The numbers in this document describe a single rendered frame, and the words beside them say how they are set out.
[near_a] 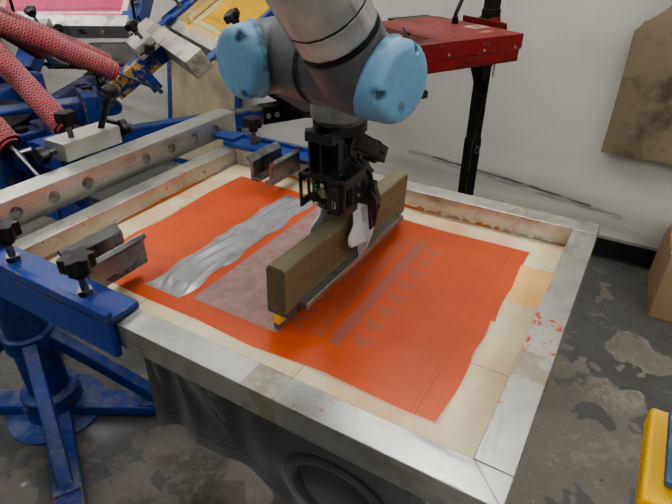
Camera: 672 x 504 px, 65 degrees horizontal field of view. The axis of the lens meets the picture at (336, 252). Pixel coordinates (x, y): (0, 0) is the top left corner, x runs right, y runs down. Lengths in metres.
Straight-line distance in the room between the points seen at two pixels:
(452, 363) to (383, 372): 0.09
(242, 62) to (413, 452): 0.41
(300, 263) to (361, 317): 0.12
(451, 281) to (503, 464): 0.35
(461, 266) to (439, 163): 2.12
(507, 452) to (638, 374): 1.76
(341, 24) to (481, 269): 0.52
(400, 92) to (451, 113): 2.37
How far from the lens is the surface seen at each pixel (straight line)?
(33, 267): 0.86
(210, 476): 1.76
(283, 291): 0.66
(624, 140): 2.65
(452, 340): 0.71
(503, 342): 0.72
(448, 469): 0.53
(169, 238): 0.95
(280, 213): 0.98
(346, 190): 0.68
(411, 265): 0.84
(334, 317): 0.73
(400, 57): 0.47
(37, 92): 1.33
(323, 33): 0.44
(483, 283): 0.82
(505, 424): 0.57
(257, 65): 0.55
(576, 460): 1.91
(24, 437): 2.05
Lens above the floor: 1.41
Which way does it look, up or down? 32 degrees down
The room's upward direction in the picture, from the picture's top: straight up
